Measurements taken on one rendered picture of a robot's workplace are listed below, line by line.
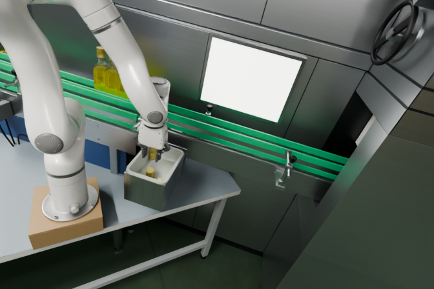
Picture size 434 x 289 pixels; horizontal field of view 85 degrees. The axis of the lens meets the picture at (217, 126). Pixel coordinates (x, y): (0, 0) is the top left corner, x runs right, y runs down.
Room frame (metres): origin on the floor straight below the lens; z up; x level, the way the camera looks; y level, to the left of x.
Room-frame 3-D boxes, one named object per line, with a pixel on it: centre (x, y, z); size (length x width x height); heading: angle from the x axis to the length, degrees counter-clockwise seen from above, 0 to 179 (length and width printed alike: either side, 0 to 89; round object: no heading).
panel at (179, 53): (1.10, 0.15, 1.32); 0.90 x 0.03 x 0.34; 84
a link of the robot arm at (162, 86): (0.70, 0.22, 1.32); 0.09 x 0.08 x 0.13; 19
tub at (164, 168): (0.74, 0.21, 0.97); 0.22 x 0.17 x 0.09; 174
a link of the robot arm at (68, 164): (0.62, 0.51, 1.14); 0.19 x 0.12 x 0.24; 22
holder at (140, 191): (0.77, 0.21, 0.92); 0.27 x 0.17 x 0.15; 174
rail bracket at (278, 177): (0.79, -0.32, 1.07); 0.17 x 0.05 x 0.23; 174
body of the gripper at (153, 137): (0.70, 0.22, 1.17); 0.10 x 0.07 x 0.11; 84
